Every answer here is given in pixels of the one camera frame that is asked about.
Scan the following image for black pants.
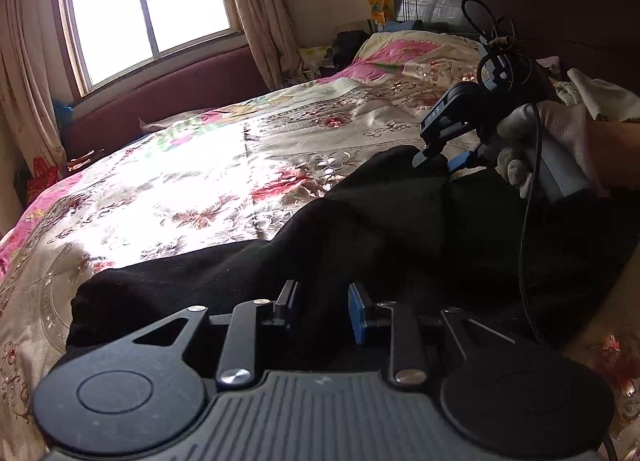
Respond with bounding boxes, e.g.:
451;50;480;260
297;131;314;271
65;146;639;359

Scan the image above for beige left curtain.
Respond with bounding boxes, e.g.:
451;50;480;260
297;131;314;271
0;0;67;170

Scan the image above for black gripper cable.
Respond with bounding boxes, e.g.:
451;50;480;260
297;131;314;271
459;0;618;461

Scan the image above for maroon upholstered window bench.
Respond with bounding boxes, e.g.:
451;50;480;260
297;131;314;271
63;47;269;158

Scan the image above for black clothes pile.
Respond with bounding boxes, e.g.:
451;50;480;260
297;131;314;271
326;30;370;72

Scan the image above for brown tray on bench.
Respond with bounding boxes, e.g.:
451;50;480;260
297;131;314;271
66;149;105;175

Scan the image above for white gloved right hand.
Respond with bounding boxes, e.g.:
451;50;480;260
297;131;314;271
497;101;606;201

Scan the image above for floral satin bedspread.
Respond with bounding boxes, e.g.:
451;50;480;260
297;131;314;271
0;30;640;461

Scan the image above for red bag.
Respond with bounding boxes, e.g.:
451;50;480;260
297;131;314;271
26;156;61;204

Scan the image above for person right forearm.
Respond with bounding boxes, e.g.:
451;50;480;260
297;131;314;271
588;121;640;191

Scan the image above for window with white frame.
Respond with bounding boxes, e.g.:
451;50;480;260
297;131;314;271
52;0;242;99

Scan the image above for blue bag by window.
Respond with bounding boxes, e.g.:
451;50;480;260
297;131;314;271
52;100;74;140

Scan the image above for yellow orange box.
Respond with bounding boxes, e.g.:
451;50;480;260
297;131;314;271
367;0;395;32

